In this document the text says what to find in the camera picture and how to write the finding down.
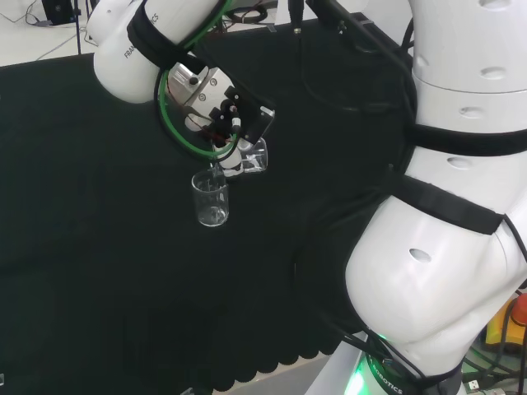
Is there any clear glass beaker with spout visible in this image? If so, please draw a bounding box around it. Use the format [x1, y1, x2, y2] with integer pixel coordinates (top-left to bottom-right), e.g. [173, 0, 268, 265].
[240, 137, 269, 174]

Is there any yellow stop button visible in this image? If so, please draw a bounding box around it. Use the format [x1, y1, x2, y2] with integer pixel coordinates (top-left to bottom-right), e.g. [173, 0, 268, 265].
[484, 289, 527, 356]

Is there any green cable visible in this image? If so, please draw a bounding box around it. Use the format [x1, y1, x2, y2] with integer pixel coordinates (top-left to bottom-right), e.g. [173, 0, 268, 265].
[153, 0, 240, 162]

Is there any black cloth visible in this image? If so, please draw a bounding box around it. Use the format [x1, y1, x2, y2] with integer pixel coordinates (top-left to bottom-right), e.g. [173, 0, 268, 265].
[0, 12, 417, 392]

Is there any black coiled cable bundle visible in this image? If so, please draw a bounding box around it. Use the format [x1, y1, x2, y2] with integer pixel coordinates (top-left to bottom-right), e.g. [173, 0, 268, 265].
[226, 7, 269, 22]

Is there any black hanging cable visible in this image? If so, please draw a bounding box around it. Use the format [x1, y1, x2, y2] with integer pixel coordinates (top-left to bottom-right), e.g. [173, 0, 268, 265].
[295, 31, 374, 113]

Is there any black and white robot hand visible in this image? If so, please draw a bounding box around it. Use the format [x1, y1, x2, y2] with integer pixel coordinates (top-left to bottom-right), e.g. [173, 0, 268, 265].
[212, 137, 250, 180]

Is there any black box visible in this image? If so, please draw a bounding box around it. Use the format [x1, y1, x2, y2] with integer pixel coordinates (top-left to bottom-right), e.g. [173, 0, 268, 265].
[42, 0, 77, 25]

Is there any grey floor cable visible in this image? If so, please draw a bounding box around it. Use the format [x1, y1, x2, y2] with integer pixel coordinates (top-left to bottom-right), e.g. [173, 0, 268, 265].
[0, 0, 80, 61]

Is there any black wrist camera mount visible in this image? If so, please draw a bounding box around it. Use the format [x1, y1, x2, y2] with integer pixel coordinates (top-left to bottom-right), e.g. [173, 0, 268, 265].
[208, 83, 276, 144]

